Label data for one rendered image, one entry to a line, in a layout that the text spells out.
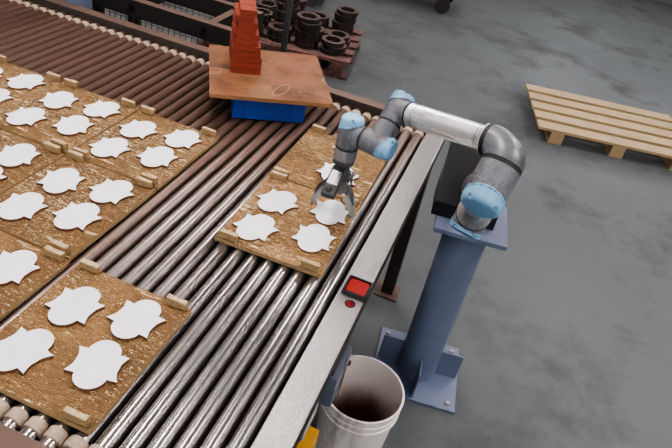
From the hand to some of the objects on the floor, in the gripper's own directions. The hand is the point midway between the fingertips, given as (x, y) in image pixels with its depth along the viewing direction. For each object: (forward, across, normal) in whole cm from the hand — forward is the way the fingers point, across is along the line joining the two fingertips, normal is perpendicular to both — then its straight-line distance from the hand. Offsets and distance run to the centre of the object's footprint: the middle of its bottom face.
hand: (330, 212), depth 210 cm
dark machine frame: (+88, +238, -132) cm, 287 cm away
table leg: (+91, -21, -84) cm, 126 cm away
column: (+93, -46, -40) cm, 111 cm away
